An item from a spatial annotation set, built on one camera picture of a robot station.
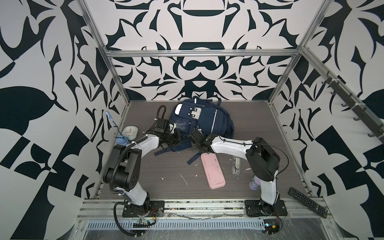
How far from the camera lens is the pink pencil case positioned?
0.81 m

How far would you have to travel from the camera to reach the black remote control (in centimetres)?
74

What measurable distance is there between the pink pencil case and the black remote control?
0.36 meters
